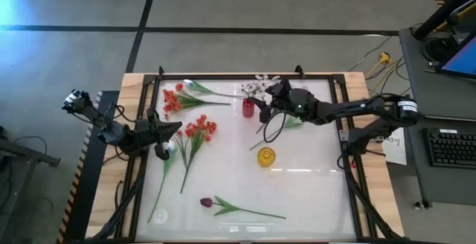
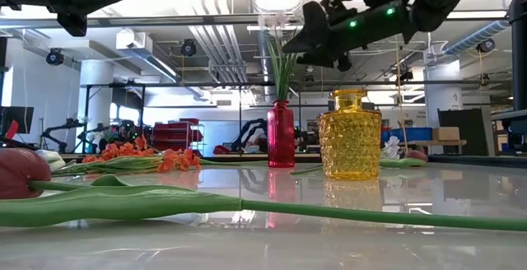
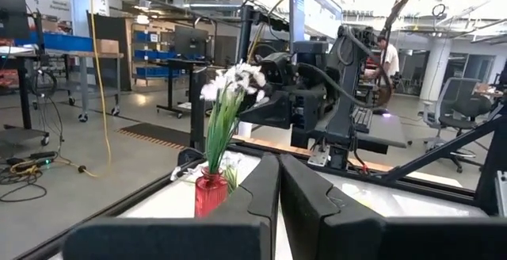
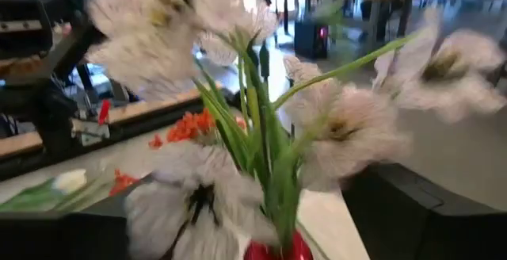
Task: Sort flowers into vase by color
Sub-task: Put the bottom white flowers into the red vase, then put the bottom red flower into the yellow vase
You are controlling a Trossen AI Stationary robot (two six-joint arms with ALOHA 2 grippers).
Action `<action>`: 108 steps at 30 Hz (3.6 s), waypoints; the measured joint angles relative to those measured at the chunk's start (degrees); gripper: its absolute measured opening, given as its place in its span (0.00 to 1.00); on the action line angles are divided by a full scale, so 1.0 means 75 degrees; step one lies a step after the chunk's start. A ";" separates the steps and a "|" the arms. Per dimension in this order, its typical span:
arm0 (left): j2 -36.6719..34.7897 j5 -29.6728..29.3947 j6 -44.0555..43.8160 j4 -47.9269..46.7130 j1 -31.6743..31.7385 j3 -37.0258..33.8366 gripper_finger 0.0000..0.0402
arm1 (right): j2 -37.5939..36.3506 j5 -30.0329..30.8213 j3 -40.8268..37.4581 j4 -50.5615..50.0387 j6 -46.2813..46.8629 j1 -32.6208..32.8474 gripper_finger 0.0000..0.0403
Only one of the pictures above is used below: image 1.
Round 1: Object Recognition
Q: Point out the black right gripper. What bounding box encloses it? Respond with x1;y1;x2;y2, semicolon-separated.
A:
248;81;317;125

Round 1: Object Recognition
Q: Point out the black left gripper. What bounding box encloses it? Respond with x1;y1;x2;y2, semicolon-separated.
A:
133;108;184;161

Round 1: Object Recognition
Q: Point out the red ribbed glass vase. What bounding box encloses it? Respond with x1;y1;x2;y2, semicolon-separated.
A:
242;97;256;119

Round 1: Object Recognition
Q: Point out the orange artificial flower spray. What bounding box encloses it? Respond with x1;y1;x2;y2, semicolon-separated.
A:
161;83;232;121
173;114;219;195

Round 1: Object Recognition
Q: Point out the yellow textured glass vase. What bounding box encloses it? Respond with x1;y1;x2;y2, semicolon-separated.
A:
257;147;277;169

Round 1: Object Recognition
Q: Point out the clear round disc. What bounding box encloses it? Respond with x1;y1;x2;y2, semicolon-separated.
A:
152;208;169;225

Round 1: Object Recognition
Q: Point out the white glossy work surface sheet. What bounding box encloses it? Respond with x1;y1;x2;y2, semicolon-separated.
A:
135;79;358;242

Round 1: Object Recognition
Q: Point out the black metal stand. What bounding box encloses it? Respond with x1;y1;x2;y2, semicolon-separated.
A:
0;124;62;170

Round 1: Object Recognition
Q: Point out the white paper sheet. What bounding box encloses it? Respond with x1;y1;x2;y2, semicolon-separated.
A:
381;126;408;166

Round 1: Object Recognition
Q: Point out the grey desk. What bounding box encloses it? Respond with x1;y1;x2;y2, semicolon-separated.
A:
398;26;476;208

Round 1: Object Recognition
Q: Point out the black diagonal pole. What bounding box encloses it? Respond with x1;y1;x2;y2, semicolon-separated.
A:
412;0;476;40

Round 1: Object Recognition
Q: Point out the black computer keyboard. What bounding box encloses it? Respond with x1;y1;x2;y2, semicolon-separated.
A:
422;127;476;170

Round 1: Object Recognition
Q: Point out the laptop with blue screen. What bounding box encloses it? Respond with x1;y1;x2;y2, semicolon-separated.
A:
437;31;476;80

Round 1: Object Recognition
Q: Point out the black right arm cable loop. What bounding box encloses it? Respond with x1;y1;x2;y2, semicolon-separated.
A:
259;106;288;144

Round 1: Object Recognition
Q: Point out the black aluminium table frame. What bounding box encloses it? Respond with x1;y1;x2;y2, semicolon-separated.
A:
89;65;405;244

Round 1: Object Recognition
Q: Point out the yellow floor cable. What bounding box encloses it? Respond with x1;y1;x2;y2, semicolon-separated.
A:
364;51;393;81

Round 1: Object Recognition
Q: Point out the black coiled cable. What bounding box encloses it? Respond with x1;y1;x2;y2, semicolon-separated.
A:
422;31;447;62

